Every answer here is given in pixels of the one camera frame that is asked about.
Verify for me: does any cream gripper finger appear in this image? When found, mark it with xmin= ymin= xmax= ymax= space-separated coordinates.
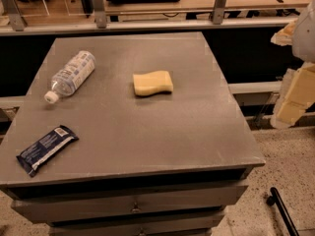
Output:
xmin=270 ymin=62 xmax=315 ymax=129
xmin=271 ymin=20 xmax=297 ymax=46

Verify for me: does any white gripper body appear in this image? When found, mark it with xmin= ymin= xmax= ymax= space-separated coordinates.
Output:
xmin=292 ymin=0 xmax=315 ymax=63

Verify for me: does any yellow sponge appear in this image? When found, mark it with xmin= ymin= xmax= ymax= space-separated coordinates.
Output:
xmin=133 ymin=71 xmax=173 ymax=96

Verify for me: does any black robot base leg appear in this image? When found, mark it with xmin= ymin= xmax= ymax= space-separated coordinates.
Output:
xmin=266 ymin=187 xmax=299 ymax=236

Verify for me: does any grey drawer cabinet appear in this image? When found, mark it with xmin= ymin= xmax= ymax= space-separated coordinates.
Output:
xmin=0 ymin=32 xmax=264 ymax=236

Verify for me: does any upper drawer knob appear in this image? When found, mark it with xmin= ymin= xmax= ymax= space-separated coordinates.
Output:
xmin=130 ymin=203 xmax=142 ymax=214

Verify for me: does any clear plastic water bottle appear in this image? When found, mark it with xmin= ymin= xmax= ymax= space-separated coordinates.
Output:
xmin=44 ymin=51 xmax=95 ymax=104

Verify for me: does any grey metal railing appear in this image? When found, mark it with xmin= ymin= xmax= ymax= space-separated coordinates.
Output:
xmin=0 ymin=0 xmax=306 ymax=35

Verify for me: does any dark blue snack wrapper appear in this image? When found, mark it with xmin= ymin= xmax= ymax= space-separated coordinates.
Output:
xmin=16 ymin=125 xmax=79 ymax=177

